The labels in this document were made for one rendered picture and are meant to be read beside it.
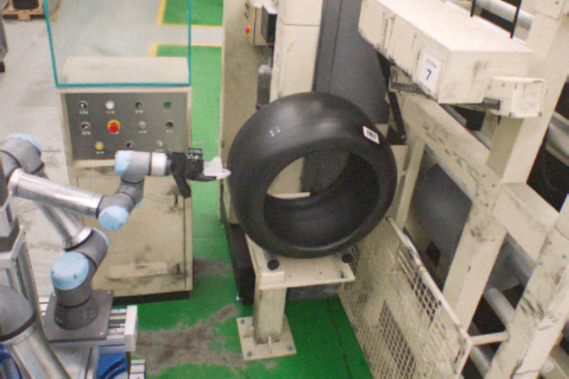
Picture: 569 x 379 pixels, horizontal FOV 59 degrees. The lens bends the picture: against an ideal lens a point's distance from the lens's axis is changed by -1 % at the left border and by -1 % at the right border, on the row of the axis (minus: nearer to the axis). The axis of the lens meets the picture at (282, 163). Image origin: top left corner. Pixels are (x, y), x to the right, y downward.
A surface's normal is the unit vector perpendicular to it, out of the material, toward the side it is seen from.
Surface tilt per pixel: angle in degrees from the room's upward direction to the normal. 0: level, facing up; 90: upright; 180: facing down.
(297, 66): 90
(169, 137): 90
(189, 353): 0
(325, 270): 0
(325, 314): 0
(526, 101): 72
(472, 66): 90
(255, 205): 90
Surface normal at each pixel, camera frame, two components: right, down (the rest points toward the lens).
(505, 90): -0.97, 0.04
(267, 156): -0.35, -0.05
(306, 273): 0.09, -0.85
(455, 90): 0.22, 0.51
